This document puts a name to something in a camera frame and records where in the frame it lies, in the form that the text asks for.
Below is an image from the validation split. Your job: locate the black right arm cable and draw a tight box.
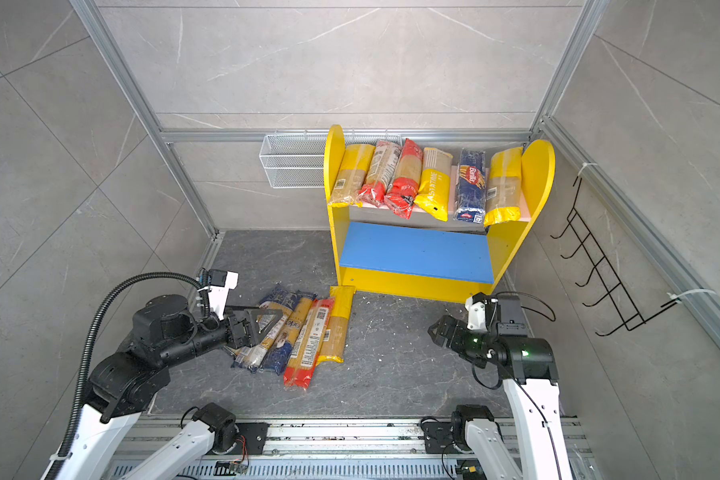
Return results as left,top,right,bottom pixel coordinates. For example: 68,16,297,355
470,290,562,480

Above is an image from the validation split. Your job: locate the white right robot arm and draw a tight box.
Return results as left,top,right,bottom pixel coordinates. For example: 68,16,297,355
428,292,574,479

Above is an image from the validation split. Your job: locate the blue Barilla spaghetti box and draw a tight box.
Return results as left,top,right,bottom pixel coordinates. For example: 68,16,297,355
454,149,486,224

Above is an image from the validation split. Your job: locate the yellow Pastatime spaghetti bag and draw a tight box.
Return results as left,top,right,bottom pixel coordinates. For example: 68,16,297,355
414,147,453,222

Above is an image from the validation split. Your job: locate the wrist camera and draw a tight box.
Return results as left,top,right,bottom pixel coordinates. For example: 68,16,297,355
465,293,530,337
198,269,239,320

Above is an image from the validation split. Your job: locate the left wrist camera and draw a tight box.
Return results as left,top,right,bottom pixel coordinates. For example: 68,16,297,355
198,269,239,320

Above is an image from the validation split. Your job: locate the blue Ankara spaghetti bag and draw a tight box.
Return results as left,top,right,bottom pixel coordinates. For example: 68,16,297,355
233,283,297,371

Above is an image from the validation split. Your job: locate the long yellow spaghetti bag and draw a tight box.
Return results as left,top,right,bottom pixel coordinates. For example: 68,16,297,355
484,147,523,227

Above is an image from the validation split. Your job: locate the yellow shelf with coloured boards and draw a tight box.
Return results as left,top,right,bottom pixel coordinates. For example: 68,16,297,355
327,140,556,303

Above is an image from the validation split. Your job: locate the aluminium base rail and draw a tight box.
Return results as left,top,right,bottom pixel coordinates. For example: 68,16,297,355
102,416,603,479

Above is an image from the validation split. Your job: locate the red clear spaghetti bag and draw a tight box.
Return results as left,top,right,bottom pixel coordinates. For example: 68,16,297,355
284,297,335,389

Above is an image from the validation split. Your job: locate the white wire mesh basket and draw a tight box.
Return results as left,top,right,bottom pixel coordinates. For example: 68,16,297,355
259,129,404,190

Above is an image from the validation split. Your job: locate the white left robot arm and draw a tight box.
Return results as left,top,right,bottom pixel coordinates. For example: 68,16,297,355
43,294,281,479

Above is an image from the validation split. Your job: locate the black corrugated cable conduit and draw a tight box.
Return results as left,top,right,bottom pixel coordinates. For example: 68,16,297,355
44,271,208,480

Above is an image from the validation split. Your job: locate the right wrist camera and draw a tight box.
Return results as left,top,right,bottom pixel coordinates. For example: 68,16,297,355
465,293,530,337

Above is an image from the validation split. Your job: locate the short yellow spaghetti bag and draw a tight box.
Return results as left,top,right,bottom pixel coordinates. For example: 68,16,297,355
317,286,356,365

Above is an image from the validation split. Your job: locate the yellow topped spaghetti bag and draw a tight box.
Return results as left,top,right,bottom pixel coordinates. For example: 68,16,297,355
328,144,375,206

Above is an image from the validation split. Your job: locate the blue clear spaghetti bag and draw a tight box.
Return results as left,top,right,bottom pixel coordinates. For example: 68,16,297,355
238,284,316,376

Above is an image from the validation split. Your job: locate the red labelled spaghetti bag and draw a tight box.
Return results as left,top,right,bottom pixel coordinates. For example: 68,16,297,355
358,140,401,207

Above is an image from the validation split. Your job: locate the black wire hook rack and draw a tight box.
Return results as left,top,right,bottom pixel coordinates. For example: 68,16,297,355
551,178,681,338

